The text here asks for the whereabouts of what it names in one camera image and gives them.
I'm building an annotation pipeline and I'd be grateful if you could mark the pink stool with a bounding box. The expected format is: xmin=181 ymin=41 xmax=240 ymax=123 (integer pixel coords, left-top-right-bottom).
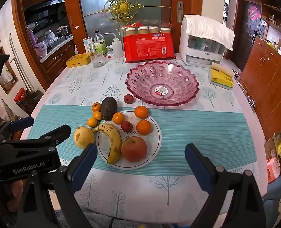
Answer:
xmin=266 ymin=157 xmax=281 ymax=183

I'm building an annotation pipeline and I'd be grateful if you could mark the red paper cup package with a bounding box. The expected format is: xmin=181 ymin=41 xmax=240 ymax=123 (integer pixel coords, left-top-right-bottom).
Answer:
xmin=123 ymin=23 xmax=176 ymax=64

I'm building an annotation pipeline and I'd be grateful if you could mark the white countertop appliance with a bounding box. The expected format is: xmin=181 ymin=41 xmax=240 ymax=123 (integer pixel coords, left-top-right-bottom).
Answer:
xmin=179 ymin=15 xmax=226 ymax=67

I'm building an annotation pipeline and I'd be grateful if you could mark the wooden cabinet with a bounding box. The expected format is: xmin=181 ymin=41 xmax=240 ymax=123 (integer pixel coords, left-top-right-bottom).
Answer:
xmin=239 ymin=0 xmax=281 ymax=148

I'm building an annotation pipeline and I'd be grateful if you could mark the green label bottle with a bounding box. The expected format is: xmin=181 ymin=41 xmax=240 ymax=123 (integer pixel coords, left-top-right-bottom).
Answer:
xmin=94 ymin=30 xmax=108 ymax=57

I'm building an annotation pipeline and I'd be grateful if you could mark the dark entrance door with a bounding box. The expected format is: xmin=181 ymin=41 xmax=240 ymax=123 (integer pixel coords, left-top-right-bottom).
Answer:
xmin=236 ymin=0 xmax=262 ymax=72

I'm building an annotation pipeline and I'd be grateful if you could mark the white round plate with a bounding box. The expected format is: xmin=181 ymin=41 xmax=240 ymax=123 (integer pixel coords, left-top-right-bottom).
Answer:
xmin=96 ymin=110 xmax=162 ymax=170

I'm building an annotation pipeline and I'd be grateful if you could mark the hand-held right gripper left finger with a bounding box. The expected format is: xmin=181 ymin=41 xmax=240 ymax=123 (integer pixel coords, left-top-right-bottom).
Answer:
xmin=17 ymin=143 xmax=98 ymax=228

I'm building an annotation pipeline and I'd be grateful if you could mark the grey door handle plate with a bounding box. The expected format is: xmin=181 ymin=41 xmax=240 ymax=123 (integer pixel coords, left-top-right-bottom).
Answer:
xmin=177 ymin=1 xmax=184 ymax=23

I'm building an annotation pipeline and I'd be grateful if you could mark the purple plastic bag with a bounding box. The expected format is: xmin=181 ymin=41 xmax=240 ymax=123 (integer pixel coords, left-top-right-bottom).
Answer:
xmin=28 ymin=26 xmax=47 ymax=57

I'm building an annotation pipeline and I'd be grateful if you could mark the yellow flat box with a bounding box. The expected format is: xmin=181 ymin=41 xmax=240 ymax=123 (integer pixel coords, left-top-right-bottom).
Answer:
xmin=66 ymin=53 xmax=93 ymax=68

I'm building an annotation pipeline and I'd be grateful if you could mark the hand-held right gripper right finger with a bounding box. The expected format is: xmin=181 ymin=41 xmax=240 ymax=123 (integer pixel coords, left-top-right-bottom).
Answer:
xmin=184 ymin=143 xmax=266 ymax=228

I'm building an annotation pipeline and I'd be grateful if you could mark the white squeeze bottle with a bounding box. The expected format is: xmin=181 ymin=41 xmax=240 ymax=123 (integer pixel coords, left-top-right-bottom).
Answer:
xmin=102 ymin=32 xmax=124 ymax=58

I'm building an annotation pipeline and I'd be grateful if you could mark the orange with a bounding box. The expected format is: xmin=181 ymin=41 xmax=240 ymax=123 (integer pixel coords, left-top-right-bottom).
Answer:
xmin=136 ymin=119 xmax=152 ymax=136
xmin=112 ymin=112 xmax=126 ymax=125
xmin=134 ymin=106 xmax=149 ymax=120

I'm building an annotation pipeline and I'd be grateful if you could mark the tree print tablecloth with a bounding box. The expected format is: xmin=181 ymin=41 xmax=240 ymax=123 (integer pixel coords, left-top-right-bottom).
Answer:
xmin=28 ymin=52 xmax=268 ymax=221

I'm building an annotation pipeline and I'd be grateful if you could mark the white blue carton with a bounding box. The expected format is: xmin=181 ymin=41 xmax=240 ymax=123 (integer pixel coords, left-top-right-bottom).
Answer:
xmin=83 ymin=36 xmax=94 ymax=54

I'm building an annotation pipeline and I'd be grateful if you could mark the white cloth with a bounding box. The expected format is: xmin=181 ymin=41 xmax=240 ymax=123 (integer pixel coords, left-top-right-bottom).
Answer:
xmin=183 ymin=15 xmax=235 ymax=51

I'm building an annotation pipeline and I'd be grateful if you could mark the person's left hand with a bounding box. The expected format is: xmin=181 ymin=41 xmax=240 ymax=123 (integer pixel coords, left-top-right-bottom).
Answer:
xmin=3 ymin=179 xmax=24 ymax=213

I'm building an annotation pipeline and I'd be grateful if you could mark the spotted yellow banana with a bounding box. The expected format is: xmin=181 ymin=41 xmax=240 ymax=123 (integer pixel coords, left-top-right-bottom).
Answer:
xmin=92 ymin=123 xmax=122 ymax=164

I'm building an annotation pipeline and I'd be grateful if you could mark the red apple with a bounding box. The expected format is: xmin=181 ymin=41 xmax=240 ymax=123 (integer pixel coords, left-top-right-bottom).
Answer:
xmin=121 ymin=136 xmax=148 ymax=162

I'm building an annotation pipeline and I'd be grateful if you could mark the dark avocado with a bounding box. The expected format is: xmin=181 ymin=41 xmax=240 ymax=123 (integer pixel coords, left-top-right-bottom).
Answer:
xmin=101 ymin=97 xmax=118 ymax=121

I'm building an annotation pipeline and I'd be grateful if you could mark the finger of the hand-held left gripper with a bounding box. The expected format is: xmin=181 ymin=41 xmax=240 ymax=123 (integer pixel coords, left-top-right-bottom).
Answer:
xmin=9 ymin=117 xmax=34 ymax=132
xmin=0 ymin=124 xmax=71 ymax=152

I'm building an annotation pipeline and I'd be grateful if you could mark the wooden picture frame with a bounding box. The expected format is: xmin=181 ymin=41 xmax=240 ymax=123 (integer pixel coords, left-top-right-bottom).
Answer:
xmin=0 ymin=46 xmax=19 ymax=94

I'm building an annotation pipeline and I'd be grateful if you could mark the yellow pear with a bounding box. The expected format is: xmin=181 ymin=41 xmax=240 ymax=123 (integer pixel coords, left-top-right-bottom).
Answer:
xmin=73 ymin=126 xmax=95 ymax=150

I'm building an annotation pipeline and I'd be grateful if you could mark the clear glass cup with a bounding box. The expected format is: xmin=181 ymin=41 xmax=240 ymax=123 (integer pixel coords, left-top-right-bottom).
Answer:
xmin=90 ymin=52 xmax=106 ymax=68

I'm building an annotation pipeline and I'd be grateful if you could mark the cardboard box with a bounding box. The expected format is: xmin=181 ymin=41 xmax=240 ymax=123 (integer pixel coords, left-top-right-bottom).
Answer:
xmin=264 ymin=128 xmax=281 ymax=171

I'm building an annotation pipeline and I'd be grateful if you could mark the gold door ornament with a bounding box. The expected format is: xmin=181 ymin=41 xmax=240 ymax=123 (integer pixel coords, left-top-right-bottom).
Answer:
xmin=82 ymin=0 xmax=172 ymax=25

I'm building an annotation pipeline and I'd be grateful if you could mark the frosted glass door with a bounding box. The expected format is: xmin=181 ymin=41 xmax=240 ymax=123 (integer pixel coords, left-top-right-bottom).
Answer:
xmin=76 ymin=0 xmax=173 ymax=55

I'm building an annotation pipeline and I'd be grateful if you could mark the yellow tissue box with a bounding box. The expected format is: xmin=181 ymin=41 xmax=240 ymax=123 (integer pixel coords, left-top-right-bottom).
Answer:
xmin=208 ymin=62 xmax=235 ymax=91

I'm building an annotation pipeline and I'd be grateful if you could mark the pink glass bowl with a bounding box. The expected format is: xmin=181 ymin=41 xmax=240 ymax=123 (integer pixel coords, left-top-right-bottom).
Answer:
xmin=125 ymin=60 xmax=200 ymax=107

